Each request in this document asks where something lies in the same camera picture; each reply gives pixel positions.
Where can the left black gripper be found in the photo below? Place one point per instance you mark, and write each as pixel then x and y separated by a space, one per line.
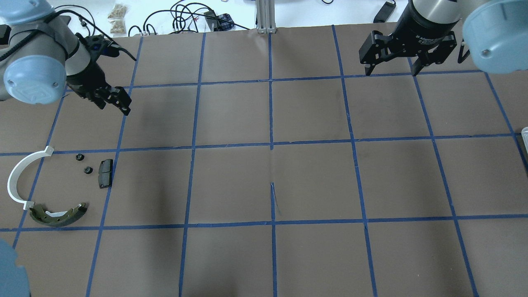
pixel 87 79

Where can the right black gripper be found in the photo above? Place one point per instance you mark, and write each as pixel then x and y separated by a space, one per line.
pixel 421 29

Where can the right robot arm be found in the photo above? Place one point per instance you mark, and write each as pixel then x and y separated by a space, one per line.
pixel 494 33

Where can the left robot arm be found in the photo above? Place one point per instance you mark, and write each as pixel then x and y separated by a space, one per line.
pixel 43 56

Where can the black power adapter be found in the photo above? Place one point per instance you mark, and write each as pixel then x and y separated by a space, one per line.
pixel 385 12

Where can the black brake pad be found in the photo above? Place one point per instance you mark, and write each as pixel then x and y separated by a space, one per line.
pixel 105 174

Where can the bag of small parts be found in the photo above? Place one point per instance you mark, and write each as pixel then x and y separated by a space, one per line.
pixel 116 18

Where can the olive brake shoe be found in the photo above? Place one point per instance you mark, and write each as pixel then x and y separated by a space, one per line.
pixel 42 216

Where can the aluminium frame post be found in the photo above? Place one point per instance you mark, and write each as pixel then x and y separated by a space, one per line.
pixel 265 16

